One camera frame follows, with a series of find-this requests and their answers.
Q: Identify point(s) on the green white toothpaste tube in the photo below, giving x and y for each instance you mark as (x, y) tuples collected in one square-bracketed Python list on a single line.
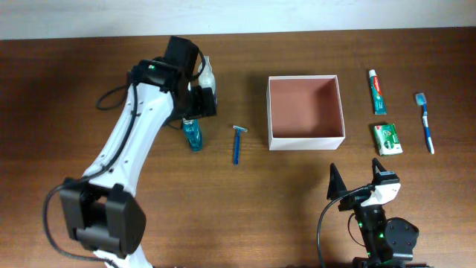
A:
[(378, 100)]

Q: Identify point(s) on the clear spray bottle blue liquid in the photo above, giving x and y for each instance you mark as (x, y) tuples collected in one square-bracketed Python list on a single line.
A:
[(207, 78)]

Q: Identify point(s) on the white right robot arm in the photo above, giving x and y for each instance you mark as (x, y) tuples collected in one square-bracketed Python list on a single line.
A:
[(389, 242)]

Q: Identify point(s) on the white cardboard box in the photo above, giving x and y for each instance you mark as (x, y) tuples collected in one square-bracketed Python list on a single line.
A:
[(304, 112)]

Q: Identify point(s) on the teal mouthwash bottle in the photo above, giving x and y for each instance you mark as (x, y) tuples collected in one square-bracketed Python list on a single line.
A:
[(193, 133)]

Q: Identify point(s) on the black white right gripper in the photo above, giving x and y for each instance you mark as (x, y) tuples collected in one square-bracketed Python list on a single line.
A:
[(357, 199)]

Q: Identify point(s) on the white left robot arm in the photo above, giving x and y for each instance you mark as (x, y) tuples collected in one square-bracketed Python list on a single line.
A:
[(100, 209)]

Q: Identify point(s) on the blue white toothbrush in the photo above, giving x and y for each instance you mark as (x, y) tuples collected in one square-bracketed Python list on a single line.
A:
[(422, 102)]

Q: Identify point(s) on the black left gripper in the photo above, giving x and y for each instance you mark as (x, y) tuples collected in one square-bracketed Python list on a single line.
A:
[(203, 103)]

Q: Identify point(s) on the green soap bar packet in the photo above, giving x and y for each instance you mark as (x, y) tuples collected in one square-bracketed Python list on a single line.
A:
[(387, 140)]

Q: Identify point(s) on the blue disposable razor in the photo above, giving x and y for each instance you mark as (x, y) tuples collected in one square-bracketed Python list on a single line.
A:
[(237, 142)]

